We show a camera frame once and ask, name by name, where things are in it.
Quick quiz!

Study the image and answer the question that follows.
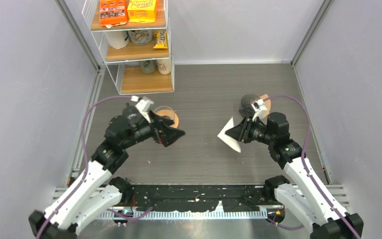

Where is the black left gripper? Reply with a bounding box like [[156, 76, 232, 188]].
[[122, 110, 186, 149]]

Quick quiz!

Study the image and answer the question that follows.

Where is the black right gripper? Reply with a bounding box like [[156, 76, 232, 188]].
[[225, 116, 276, 146]]

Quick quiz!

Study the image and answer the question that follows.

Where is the white paper coffee filter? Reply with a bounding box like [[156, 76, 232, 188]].
[[217, 117, 241, 153]]

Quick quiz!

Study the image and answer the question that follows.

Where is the round wooden dripper stand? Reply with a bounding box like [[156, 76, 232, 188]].
[[155, 109, 179, 128]]

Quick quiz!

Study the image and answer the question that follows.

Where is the clear glass dripper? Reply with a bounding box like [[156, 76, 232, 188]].
[[154, 106, 176, 120]]

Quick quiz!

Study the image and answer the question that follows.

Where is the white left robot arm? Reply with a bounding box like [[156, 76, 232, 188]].
[[28, 111, 185, 239]]

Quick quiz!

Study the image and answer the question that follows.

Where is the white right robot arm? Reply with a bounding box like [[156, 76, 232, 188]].
[[218, 113, 364, 239]]

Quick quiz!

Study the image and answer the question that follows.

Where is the brown paper filter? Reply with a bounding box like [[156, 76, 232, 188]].
[[259, 94, 271, 120]]

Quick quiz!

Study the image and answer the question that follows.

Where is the small dark glass cup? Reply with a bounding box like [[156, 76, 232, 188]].
[[122, 103, 138, 120]]

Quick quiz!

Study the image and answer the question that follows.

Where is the white patterned cup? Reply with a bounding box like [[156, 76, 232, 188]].
[[156, 58, 172, 75]]

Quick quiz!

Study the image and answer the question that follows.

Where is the yellow candy bag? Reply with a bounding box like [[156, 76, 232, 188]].
[[153, 30, 168, 49]]

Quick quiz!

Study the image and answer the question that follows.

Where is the printed white mug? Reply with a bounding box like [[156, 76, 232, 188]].
[[127, 30, 153, 45]]

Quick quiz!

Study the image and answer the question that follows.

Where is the white paper roll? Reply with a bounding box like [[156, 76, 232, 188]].
[[104, 31, 130, 50]]

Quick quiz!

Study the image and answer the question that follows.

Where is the yellow snack box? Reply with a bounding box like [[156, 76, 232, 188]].
[[127, 0, 158, 23]]

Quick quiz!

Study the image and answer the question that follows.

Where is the orange snack box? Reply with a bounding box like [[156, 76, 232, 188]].
[[98, 0, 128, 28]]

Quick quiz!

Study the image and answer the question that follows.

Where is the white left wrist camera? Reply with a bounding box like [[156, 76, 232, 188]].
[[131, 96, 154, 123]]

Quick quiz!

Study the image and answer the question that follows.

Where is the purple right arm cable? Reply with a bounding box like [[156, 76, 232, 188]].
[[263, 95, 361, 239]]

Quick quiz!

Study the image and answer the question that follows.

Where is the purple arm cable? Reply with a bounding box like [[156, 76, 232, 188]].
[[36, 96, 136, 239], [263, 95, 361, 239]]

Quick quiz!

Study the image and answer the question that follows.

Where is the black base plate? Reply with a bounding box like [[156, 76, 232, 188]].
[[116, 184, 283, 213]]

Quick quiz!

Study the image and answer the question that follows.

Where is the white wire wooden shelf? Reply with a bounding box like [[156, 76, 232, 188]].
[[80, 0, 175, 95]]

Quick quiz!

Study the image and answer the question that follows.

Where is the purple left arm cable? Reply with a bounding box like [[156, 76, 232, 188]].
[[36, 96, 136, 239]]

